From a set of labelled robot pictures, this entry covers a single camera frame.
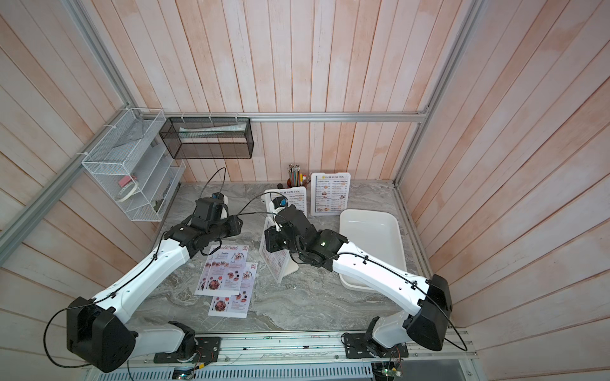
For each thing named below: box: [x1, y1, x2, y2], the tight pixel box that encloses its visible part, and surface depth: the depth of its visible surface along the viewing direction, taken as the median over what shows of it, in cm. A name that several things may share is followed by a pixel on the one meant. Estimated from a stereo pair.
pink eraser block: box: [119, 174, 138, 188], surface depth 83 cm
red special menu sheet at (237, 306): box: [208, 261, 259, 320], surface depth 85 cm
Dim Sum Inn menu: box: [315, 175, 349, 213], surface depth 103 cm
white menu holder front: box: [310, 172, 352, 217], surface depth 103 cm
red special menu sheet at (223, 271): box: [194, 245, 250, 298], surface depth 91 cm
